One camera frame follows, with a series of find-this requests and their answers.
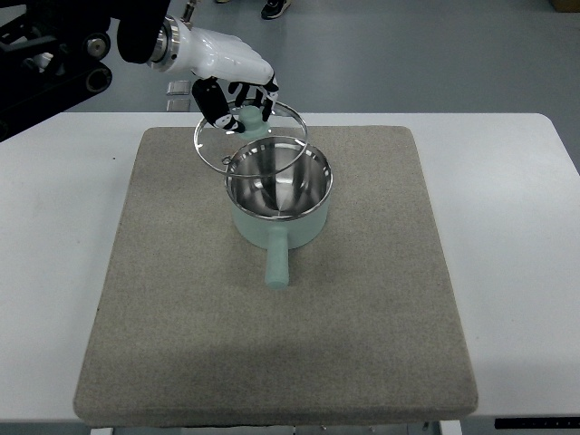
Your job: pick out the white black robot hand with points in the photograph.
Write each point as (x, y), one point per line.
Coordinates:
(211, 56)

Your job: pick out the glass lid with green knob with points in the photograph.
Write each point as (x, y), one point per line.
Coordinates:
(264, 149)

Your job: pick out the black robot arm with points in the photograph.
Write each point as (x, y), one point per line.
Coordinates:
(52, 54)

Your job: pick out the metal floor plate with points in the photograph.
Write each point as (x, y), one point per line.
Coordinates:
(178, 105)
(178, 88)

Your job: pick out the person's left black sneaker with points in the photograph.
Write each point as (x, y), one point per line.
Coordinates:
(274, 9)

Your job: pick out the mint green saucepan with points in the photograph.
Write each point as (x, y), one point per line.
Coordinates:
(282, 212)

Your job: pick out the grey felt mat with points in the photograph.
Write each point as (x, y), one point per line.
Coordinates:
(197, 327)

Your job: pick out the cardboard box corner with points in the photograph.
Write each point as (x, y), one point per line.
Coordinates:
(566, 6)

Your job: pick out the black panel under table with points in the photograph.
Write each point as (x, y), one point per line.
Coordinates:
(537, 423)

